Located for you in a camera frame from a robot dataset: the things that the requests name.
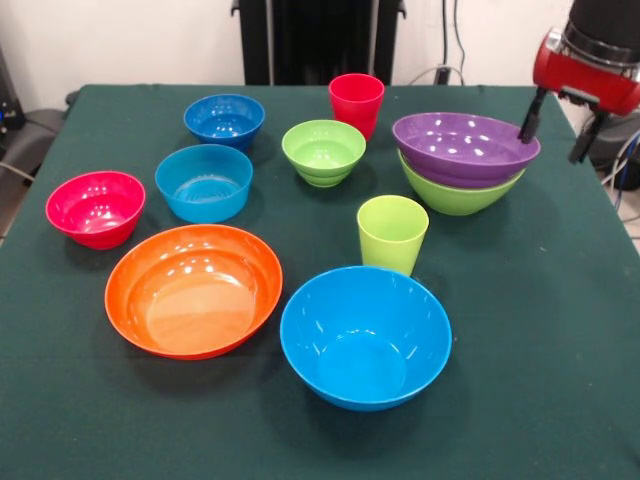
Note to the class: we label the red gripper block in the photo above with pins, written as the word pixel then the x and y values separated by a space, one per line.
pixel 585 82

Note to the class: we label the purple plastic bowl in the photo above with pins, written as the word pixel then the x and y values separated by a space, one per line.
pixel 450 150

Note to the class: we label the large green bowl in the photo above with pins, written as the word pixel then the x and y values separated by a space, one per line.
pixel 460 200

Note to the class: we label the green plastic cup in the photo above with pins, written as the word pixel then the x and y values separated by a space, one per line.
pixel 390 245

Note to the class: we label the red plastic cup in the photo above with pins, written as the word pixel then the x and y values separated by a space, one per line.
pixel 355 107

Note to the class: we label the small ribbed green bowl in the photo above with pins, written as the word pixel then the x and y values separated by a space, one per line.
pixel 322 150

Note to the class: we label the dark green table cloth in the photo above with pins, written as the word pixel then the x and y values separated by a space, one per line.
pixel 500 425

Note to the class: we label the large light blue bowl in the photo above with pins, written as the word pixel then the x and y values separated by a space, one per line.
pixel 365 360

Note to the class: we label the dark blue bowl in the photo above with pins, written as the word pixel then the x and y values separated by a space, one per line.
pixel 225 122

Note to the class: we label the ribbed light blue bowl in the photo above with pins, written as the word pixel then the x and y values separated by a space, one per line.
pixel 200 195

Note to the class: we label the orange plastic bowl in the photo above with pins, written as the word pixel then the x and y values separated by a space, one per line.
pixel 195 310

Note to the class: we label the pink plastic bowl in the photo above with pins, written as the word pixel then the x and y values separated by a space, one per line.
pixel 95 220

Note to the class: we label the black box device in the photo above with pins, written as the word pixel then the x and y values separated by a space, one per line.
pixel 10 100

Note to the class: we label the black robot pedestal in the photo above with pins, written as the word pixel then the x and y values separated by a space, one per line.
pixel 320 45

